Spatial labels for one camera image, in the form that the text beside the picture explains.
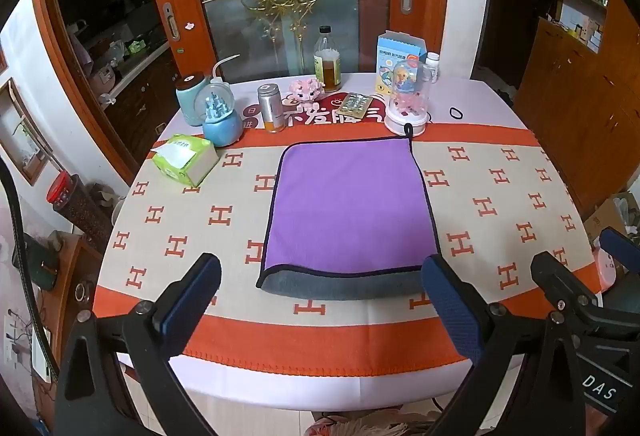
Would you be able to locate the cardboard box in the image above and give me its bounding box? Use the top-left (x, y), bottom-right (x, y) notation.
top-left (582, 193), bottom-right (640, 252)

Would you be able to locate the clear dome toy display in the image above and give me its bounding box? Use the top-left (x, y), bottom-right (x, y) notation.
top-left (384, 59), bottom-right (434, 137)

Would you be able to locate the glass bottle with amber liquid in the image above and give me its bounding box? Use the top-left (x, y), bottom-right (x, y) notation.
top-left (313, 25), bottom-right (342, 93)

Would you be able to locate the wooden picture frame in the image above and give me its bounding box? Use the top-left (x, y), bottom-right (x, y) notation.
top-left (0, 77), bottom-right (51, 187)

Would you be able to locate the pink block toy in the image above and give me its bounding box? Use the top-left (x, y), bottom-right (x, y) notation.
top-left (288, 76), bottom-right (326, 98)

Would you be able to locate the pill blister pack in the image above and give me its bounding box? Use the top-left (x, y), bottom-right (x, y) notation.
top-left (334, 92), bottom-right (372, 116)

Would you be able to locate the green tissue pack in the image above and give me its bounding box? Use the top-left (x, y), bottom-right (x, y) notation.
top-left (151, 134), bottom-right (220, 188)

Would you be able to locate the red lidded dark jar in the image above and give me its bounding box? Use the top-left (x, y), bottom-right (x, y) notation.
top-left (46, 171), bottom-right (113, 252)

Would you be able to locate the teal lidded cup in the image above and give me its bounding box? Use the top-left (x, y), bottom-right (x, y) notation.
top-left (175, 73), bottom-right (211, 127)

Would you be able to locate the blue castle snow globe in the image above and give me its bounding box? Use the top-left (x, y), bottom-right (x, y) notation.
top-left (202, 84), bottom-right (244, 147)

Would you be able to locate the pink round object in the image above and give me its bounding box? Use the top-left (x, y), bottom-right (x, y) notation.
top-left (595, 249), bottom-right (621, 292)

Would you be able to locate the black cable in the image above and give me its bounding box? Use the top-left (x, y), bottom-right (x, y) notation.
top-left (0, 159), bottom-right (56, 382)

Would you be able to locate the purple towel with grey underside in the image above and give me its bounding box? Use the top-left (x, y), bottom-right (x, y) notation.
top-left (256, 136), bottom-right (442, 301)

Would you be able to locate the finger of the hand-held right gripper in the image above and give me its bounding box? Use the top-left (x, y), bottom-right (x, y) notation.
top-left (531, 252), bottom-right (601, 317)
top-left (599, 227), bottom-right (640, 275)

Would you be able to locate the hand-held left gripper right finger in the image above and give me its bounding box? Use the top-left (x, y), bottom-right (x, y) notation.
top-left (421, 254), bottom-right (587, 436)

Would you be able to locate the silver orange canister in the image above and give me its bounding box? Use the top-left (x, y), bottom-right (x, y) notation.
top-left (257, 84), bottom-right (287, 134)

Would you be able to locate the light blue carton box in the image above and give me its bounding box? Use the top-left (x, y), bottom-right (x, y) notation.
top-left (375, 31), bottom-right (428, 96)

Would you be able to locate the dark green handbag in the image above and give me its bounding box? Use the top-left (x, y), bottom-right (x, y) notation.
top-left (25, 236), bottom-right (62, 293)

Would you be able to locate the orange beige patterned table blanket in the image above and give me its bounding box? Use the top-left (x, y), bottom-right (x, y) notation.
top-left (92, 121), bottom-right (607, 363)

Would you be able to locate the wooden shelf cabinet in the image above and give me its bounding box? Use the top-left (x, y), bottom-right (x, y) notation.
top-left (515, 0), bottom-right (640, 217)

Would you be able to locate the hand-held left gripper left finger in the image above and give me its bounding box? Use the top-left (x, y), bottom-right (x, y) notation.
top-left (54, 252), bottom-right (223, 436)

